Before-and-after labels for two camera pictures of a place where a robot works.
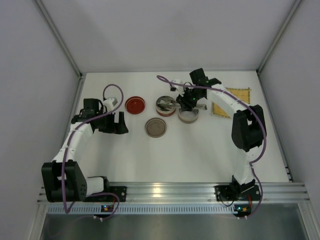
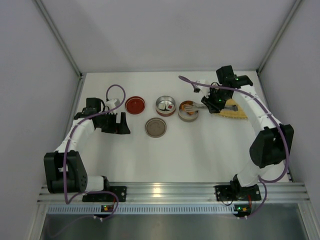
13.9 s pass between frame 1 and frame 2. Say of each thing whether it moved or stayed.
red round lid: stayed
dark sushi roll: stayed
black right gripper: moved
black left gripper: stayed
